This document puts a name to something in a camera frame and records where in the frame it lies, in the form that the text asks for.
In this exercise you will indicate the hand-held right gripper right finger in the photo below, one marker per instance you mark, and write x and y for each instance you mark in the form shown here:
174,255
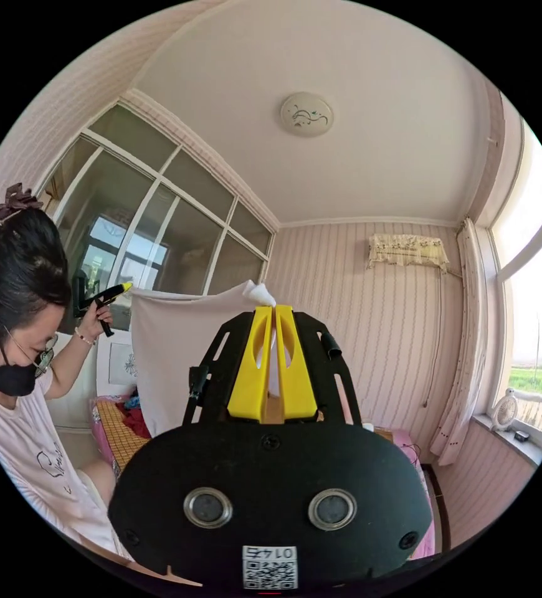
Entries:
295,378

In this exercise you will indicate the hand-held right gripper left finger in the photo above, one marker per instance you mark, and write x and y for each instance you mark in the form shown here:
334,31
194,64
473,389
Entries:
250,373

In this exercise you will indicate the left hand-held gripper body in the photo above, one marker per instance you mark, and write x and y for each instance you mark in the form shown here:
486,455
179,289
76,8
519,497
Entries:
94,299

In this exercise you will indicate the white long sleeve shirt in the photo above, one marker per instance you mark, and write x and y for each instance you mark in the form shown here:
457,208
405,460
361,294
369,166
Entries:
173,355

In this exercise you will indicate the person's left forearm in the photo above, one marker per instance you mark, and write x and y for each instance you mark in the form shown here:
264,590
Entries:
72,359

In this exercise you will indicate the person's left hand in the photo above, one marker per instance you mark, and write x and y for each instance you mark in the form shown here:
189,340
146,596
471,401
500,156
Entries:
94,321

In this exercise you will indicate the large glass partition window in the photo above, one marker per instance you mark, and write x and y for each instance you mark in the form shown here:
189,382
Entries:
159,224

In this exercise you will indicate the pile of clothes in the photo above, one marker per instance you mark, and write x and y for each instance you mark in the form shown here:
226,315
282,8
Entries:
133,416

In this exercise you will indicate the bed with woven mat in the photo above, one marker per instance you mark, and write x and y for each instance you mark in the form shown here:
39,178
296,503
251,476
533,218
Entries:
114,432

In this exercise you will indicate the person's body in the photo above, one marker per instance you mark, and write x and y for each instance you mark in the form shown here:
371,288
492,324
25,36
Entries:
18,444

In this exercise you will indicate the white dotted curtain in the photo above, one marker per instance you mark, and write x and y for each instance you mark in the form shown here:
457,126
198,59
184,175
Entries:
462,355

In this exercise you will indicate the air conditioner with cloth cover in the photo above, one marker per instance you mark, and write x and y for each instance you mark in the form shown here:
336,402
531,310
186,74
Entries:
407,250

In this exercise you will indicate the small white fan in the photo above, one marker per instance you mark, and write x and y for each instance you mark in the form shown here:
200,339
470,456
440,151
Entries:
504,410

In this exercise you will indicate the bright outside window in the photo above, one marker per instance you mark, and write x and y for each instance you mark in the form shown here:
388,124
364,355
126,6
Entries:
530,327

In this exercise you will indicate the round ceiling lamp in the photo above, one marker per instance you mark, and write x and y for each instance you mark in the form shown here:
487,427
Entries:
306,114

